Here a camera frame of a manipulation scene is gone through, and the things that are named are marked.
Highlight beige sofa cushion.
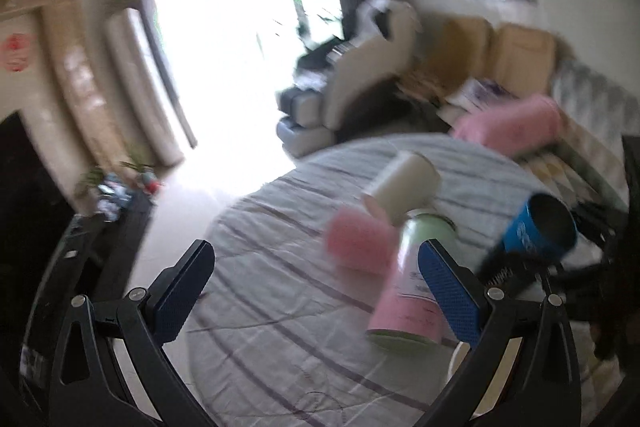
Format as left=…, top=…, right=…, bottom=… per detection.
left=492, top=23, right=557, bottom=94
left=442, top=18, right=495, bottom=78

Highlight cream cup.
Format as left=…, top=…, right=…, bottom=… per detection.
left=361, top=151, right=443, bottom=228

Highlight standing air conditioner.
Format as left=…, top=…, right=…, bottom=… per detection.
left=104, top=7, right=187, bottom=168

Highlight pink bolster pillow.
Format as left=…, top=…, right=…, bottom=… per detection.
left=450, top=94, right=566, bottom=158

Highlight potted plants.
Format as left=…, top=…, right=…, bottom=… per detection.
left=75, top=146, right=167, bottom=220

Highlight red wall sticker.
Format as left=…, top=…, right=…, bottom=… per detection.
left=0, top=34, right=34, bottom=74

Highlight magazine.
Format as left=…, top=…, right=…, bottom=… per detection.
left=447, top=78, right=522, bottom=114

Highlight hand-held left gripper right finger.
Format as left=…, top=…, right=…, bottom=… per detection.
left=415, top=238, right=584, bottom=427

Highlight green and pink cup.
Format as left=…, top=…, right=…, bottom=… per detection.
left=365, top=213, right=458, bottom=351

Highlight sofa with patterned cover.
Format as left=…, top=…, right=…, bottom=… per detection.
left=400, top=17, right=632, bottom=210

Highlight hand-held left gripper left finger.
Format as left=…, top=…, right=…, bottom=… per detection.
left=47, top=239, right=216, bottom=427

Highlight beige and grey massage chair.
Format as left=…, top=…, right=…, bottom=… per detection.
left=276, top=0, right=421, bottom=158

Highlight blue cup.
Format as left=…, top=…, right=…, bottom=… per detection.
left=500, top=193, right=579, bottom=266

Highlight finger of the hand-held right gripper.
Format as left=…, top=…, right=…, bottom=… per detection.
left=474, top=243, right=551, bottom=294
left=570, top=201, right=630, bottom=239

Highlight black television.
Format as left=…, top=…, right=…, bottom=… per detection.
left=0, top=111, right=77, bottom=288

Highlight dark television cabinet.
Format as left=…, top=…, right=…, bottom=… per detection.
left=20, top=187, right=157, bottom=408

